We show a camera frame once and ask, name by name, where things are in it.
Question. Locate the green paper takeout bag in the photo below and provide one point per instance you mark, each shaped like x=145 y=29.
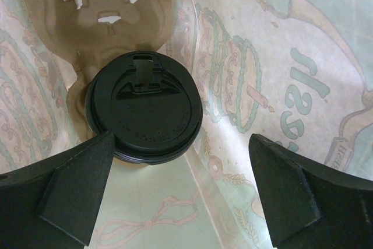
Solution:
x=298 y=72

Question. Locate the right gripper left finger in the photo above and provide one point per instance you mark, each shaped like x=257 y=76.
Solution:
x=54 y=203

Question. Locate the single brown cardboard cup carrier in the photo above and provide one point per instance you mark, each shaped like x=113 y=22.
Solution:
x=89 y=34

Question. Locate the black coffee lid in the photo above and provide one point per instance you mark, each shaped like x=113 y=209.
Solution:
x=151 y=104

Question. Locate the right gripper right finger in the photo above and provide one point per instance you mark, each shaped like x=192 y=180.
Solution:
x=307 y=204

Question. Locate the brown paper coffee cup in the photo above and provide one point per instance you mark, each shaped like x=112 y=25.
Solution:
x=129 y=165

